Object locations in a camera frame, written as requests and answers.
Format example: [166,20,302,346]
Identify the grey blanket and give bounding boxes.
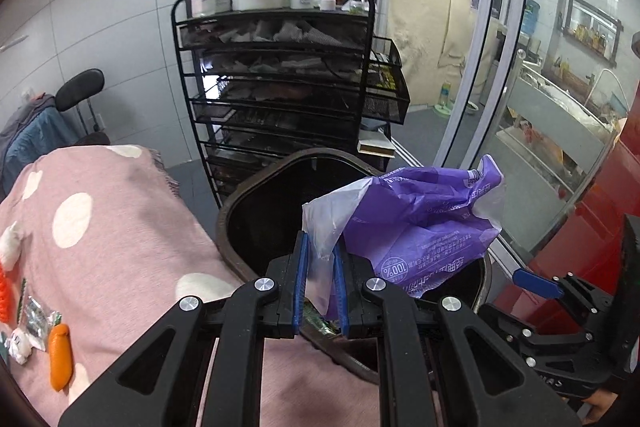
[0,93,57,142]

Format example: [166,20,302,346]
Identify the person's right hand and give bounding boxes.
[582,389,618,425]

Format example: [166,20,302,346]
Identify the dark brown trash bin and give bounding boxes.
[216,147,493,385]

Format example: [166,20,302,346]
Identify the purple plastic bag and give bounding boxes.
[302,154,506,315]

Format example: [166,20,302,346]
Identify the clear candy wrapper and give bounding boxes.
[20,297,63,338]

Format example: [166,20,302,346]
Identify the green white bottle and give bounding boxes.
[435,81,453,112]

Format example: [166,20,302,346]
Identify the pink polka dot blanket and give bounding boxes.
[0,144,441,427]

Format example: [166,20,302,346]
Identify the black wire cart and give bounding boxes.
[171,0,411,208]

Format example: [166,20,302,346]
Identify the red cabinet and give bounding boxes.
[492,127,640,323]

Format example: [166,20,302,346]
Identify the orange carrot-shaped piece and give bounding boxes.
[50,323,74,392]

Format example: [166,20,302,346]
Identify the white plastic bag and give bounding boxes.
[0,222,24,273]

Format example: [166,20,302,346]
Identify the white flat box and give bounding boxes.
[357,129,396,155]

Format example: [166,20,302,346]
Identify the glass sliding door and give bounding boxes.
[395,0,640,258]

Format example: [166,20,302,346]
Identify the blue massage bed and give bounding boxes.
[0,99,81,188]

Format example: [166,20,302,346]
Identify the yellow black packet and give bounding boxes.
[372,54,396,90]

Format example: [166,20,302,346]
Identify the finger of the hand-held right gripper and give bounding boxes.
[512,268,613,328]
[477,302,588,365]

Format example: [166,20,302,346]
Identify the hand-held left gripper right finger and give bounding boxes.
[331,243,583,427]

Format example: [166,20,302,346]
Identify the orange foam net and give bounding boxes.
[0,267,12,325]

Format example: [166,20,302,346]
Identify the black stool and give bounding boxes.
[55,68,106,145]

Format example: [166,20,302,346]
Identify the white tissue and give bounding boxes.
[7,328,33,364]

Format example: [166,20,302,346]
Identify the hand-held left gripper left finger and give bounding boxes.
[57,231,313,427]

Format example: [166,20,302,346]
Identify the blue water jug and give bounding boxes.
[520,0,541,35]

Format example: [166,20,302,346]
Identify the beige cardboard sheet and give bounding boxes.
[392,0,488,108]

